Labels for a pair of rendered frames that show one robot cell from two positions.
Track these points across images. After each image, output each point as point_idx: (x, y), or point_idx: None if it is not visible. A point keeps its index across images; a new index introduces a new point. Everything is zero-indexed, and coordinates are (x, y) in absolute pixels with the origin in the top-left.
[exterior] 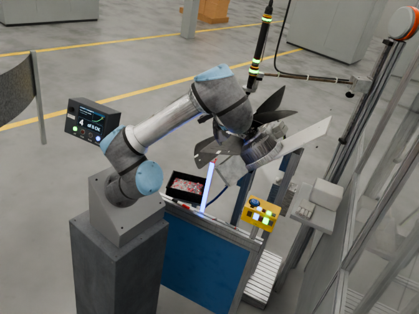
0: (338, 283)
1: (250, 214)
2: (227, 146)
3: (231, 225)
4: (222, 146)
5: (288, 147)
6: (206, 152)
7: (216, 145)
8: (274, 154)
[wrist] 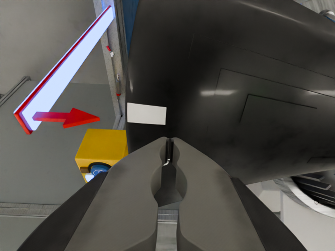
0: None
1: None
2: (226, 141)
3: (117, 87)
4: (217, 115)
5: (315, 242)
6: (133, 24)
7: (235, 67)
8: (295, 200)
